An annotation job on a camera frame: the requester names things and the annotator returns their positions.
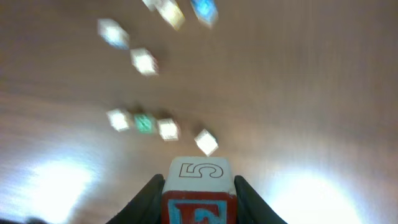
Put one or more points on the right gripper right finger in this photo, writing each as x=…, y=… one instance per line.
x=252, y=209

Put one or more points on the red edged wooden block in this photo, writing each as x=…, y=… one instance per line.
x=206, y=142

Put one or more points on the blue letter T block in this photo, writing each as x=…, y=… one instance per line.
x=206, y=11

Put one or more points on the blue letter E block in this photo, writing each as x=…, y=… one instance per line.
x=113, y=33

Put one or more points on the green letter R block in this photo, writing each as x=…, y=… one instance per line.
x=144, y=123

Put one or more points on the red letter E block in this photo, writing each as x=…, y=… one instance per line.
x=199, y=190

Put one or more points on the wooden animal picture block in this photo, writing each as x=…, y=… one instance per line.
x=170, y=12

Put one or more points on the plain wooden picture block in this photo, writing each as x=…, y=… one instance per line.
x=144, y=62

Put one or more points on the blue edged wooden block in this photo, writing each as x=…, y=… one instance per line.
x=119, y=119

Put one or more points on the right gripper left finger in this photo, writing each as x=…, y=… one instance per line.
x=145, y=207

